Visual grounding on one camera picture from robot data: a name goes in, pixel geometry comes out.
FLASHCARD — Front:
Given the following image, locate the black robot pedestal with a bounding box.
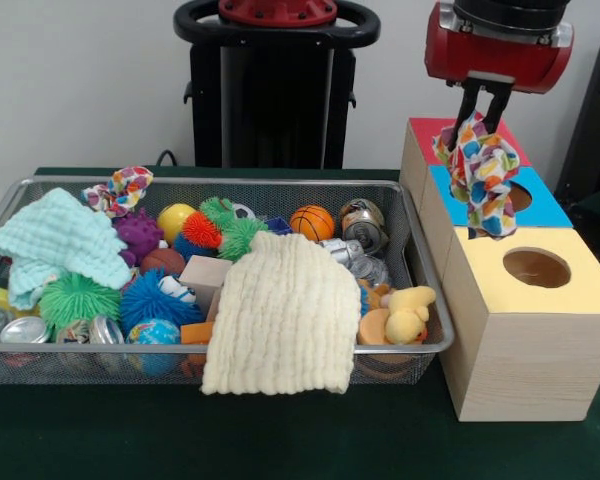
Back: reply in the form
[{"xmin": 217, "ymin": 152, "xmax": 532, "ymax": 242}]
[{"xmin": 173, "ymin": 0, "xmax": 381, "ymax": 169}]

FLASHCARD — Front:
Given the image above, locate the orange basketball toy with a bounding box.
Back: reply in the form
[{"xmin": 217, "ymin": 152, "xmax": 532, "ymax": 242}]
[{"xmin": 289, "ymin": 204, "xmax": 336, "ymax": 241}]

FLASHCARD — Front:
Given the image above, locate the globe print ball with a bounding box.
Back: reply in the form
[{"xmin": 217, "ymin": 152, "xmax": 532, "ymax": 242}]
[{"xmin": 125, "ymin": 317, "xmax": 183, "ymax": 376}]

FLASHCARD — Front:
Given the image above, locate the mint waffle cloth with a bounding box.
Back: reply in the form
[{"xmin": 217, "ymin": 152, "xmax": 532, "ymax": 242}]
[{"xmin": 0, "ymin": 187, "xmax": 134, "ymax": 311}]

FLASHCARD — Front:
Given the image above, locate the colourful patterned cloth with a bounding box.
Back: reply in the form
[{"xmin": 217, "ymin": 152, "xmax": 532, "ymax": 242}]
[
  {"xmin": 81, "ymin": 165, "xmax": 155, "ymax": 220},
  {"xmin": 432, "ymin": 110, "xmax": 521, "ymax": 241}
]

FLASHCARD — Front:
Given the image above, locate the yellow plush duck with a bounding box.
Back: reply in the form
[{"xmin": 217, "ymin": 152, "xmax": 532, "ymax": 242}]
[{"xmin": 384, "ymin": 285, "xmax": 437, "ymax": 345}]

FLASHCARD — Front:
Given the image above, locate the green spiky ball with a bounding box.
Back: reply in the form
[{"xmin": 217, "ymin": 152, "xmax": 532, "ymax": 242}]
[{"xmin": 38, "ymin": 272, "xmax": 123, "ymax": 334}]

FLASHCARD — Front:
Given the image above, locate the purple knobby ball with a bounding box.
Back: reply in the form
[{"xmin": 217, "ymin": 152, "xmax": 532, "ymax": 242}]
[{"xmin": 113, "ymin": 207, "xmax": 165, "ymax": 267}]

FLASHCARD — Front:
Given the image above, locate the yellow ball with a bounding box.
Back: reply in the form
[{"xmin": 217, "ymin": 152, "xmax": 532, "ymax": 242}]
[{"xmin": 156, "ymin": 203, "xmax": 197, "ymax": 246}]

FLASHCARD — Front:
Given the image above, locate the wooden box with three holes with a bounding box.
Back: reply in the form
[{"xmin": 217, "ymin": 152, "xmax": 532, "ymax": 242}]
[{"xmin": 398, "ymin": 117, "xmax": 600, "ymax": 423}]

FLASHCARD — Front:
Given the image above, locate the black upright panel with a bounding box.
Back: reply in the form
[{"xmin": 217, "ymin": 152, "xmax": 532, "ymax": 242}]
[{"xmin": 554, "ymin": 32, "xmax": 600, "ymax": 201}]

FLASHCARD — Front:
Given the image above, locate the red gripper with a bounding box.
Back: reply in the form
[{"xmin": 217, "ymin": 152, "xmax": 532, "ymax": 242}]
[{"xmin": 424, "ymin": 2, "xmax": 575, "ymax": 152}]

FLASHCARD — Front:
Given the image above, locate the shallow mesh bin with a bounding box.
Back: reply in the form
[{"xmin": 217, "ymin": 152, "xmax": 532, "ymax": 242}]
[{"xmin": 0, "ymin": 174, "xmax": 456, "ymax": 386}]

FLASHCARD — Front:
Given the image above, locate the cream waffle cloth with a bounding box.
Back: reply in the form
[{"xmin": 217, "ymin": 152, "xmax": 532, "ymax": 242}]
[{"xmin": 199, "ymin": 230, "xmax": 362, "ymax": 396}]

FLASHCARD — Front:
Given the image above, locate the blue spiky ball with eyes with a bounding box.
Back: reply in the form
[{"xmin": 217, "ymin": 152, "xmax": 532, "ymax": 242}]
[{"xmin": 119, "ymin": 269, "xmax": 205, "ymax": 337}]

